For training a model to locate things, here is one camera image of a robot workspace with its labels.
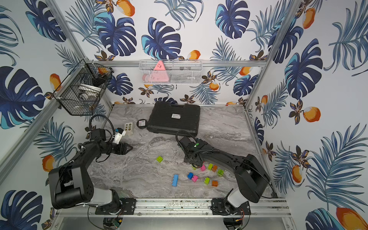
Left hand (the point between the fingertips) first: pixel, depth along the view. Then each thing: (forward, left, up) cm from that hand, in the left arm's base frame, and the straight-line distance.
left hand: (126, 145), depth 88 cm
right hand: (-5, -40, -3) cm, 41 cm away
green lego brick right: (-10, -58, -8) cm, 60 cm away
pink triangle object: (+38, -17, +26) cm, 49 cm away
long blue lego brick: (-16, -32, -7) cm, 36 cm away
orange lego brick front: (-16, -54, -7) cm, 57 cm away
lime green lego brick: (-4, -21, -7) cm, 22 cm away
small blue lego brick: (-12, -40, -8) cm, 43 cm away
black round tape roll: (+22, -3, -6) cm, 23 cm away
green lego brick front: (-15, -50, -7) cm, 53 cm away
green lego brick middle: (-7, -52, -6) cm, 53 cm away
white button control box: (+18, +6, -5) cm, 20 cm away
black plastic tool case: (+25, -21, -1) cm, 32 cm away
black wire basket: (+25, +32, +18) cm, 44 cm away
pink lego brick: (-15, -43, -6) cm, 46 cm away
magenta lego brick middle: (-8, -48, -6) cm, 49 cm away
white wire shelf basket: (+41, -24, +26) cm, 55 cm away
